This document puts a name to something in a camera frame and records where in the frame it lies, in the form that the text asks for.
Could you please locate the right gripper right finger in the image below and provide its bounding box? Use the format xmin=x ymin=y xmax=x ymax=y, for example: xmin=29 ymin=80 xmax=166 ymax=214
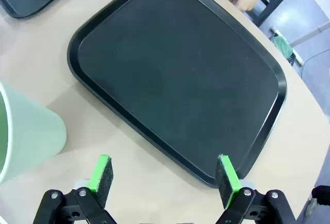
xmin=213 ymin=154 xmax=297 ymax=224

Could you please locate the thin black floor cable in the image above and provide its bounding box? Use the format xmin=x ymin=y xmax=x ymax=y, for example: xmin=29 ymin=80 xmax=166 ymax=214
xmin=300 ymin=51 xmax=330 ymax=75

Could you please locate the grey metal pole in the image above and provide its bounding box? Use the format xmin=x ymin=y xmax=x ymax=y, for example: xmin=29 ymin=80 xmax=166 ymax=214
xmin=288 ymin=21 xmax=330 ymax=46

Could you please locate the green mop head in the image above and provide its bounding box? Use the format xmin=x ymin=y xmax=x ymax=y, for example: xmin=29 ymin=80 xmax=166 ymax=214
xmin=270 ymin=26 xmax=304 ymax=67

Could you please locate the pale green tall cup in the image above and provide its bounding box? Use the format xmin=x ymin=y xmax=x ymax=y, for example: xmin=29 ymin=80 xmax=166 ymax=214
xmin=0 ymin=81 xmax=68 ymax=185

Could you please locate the dark grey stool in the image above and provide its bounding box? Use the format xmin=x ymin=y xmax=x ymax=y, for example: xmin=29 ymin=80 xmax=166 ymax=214
xmin=244 ymin=0 xmax=288 ymax=27

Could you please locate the black rounded base part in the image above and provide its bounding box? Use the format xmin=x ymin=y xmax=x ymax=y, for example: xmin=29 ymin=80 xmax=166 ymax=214
xmin=305 ymin=185 xmax=330 ymax=217

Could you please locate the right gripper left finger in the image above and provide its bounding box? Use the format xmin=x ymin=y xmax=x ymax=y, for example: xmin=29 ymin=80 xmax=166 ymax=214
xmin=32 ymin=154 xmax=114 ymax=224

